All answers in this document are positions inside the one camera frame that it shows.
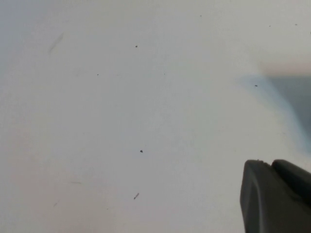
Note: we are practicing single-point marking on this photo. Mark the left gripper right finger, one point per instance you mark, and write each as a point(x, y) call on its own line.
point(296, 177)

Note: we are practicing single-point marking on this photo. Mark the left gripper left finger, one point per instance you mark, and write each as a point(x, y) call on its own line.
point(267, 206)

